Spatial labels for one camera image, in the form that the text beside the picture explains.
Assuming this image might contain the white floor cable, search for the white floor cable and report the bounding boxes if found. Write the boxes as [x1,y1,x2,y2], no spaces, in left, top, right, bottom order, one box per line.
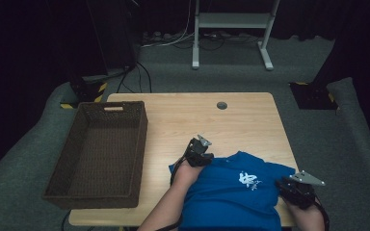
[140,0,196,49]

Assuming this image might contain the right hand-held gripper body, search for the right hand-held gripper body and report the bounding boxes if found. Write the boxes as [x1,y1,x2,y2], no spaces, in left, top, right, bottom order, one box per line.
[280,170,327,210]

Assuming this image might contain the black floor cable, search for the black floor cable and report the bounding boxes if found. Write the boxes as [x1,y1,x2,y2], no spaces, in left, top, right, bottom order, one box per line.
[116,61,153,94]

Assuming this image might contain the black cables under stand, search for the black cables under stand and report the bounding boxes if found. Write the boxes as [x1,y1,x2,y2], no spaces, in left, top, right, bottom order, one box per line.
[198,32,261,52]

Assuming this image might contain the white metal stand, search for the white metal stand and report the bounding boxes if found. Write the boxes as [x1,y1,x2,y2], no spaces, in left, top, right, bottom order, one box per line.
[191,0,280,71]

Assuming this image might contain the blue t-shirt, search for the blue t-shirt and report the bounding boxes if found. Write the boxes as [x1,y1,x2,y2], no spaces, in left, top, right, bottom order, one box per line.
[168,151,297,231]

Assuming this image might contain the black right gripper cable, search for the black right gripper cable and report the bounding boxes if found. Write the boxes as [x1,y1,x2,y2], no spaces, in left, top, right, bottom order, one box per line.
[313,194,330,231]

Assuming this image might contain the person's right hand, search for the person's right hand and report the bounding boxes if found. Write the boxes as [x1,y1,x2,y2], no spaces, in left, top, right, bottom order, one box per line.
[282,196,326,231]

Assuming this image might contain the black stand base plate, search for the black stand base plate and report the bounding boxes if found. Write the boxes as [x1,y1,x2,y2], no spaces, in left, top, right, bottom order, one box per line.
[289,81,339,111]

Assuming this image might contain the brown wicker basket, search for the brown wicker basket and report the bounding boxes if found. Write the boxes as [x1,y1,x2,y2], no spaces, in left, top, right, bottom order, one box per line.
[41,100,149,210]

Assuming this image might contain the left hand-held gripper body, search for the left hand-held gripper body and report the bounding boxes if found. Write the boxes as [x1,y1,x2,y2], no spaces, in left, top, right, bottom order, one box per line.
[185,134,213,167]

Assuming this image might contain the black stand base striped tape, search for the black stand base striped tape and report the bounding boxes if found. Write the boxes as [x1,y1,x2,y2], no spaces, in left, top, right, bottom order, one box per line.
[60,80,109,110]

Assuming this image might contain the black equipment case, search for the black equipment case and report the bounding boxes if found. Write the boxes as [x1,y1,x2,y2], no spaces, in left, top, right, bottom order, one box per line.
[104,0,140,70]

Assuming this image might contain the power strip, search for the power strip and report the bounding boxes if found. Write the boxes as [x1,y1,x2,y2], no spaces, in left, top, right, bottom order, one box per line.
[143,30,187,44]

